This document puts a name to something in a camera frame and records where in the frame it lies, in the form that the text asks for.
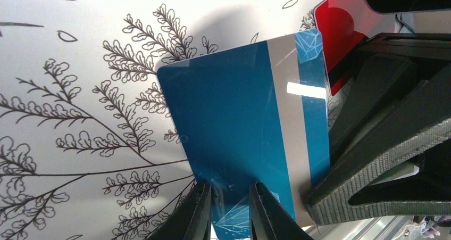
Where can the floral patterned table mat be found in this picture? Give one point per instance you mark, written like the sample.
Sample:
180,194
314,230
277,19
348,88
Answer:
88,147

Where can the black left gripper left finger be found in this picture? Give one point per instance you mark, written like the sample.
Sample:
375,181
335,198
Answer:
191,220

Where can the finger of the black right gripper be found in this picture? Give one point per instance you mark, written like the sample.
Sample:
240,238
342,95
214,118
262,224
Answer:
384,153

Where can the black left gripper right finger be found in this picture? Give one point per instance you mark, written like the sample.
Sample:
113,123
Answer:
268,219

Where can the blue vip card front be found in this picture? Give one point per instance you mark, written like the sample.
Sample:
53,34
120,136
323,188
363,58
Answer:
255,113

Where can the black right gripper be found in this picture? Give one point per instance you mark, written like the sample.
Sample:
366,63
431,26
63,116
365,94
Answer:
402,88

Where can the aluminium rail base front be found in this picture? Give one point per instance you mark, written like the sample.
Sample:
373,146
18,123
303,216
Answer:
391,227

